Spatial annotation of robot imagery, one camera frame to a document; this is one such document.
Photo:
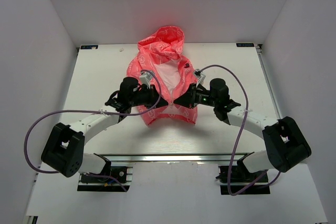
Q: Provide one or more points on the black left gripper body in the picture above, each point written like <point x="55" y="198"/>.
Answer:
<point x="146" y="97"/>

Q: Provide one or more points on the pink patterned hooded jacket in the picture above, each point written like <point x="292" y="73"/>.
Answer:
<point x="161" y="53"/>

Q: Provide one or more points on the aluminium front rail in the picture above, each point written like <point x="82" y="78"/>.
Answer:
<point x="168" y="158"/>

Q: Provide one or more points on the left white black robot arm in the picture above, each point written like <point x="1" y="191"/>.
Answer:
<point x="64" y="150"/>

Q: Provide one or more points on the right blue corner label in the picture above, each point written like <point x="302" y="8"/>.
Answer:
<point x="245" y="44"/>

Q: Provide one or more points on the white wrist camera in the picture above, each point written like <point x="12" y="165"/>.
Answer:
<point x="146" y="77"/>
<point x="200" y="77"/>

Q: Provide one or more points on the left blue corner label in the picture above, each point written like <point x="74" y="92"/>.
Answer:
<point x="88" y="47"/>

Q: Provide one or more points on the blue corner label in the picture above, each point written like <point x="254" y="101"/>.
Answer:
<point x="88" y="47"/>
<point x="245" y="44"/>

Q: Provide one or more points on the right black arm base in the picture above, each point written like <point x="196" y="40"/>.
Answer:
<point x="239" y="181"/>

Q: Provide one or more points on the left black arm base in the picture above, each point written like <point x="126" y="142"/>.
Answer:
<point x="118" y="180"/>

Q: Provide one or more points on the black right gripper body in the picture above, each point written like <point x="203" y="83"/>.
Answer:
<point x="201" y="97"/>

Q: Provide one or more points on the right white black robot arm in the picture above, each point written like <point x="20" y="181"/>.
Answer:
<point x="285" y="144"/>

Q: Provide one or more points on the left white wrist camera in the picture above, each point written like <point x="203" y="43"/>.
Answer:
<point x="146" y="77"/>

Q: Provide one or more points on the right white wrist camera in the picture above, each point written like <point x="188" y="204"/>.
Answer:
<point x="200" y="77"/>

